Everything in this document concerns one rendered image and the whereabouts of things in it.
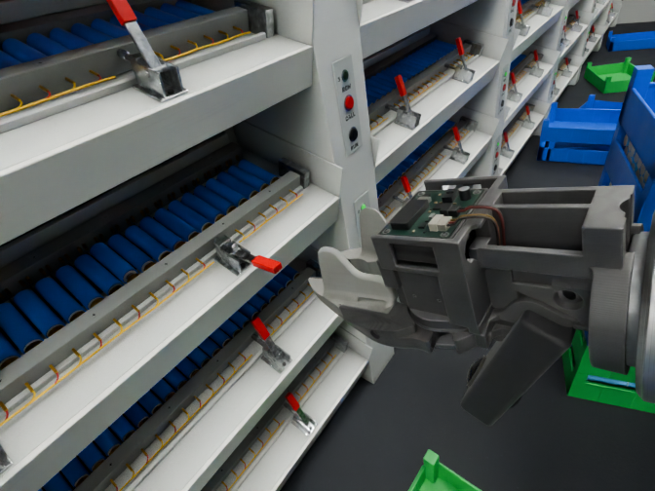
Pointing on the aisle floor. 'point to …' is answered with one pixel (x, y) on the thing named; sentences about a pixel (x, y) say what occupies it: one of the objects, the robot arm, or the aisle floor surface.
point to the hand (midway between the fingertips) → (336, 277)
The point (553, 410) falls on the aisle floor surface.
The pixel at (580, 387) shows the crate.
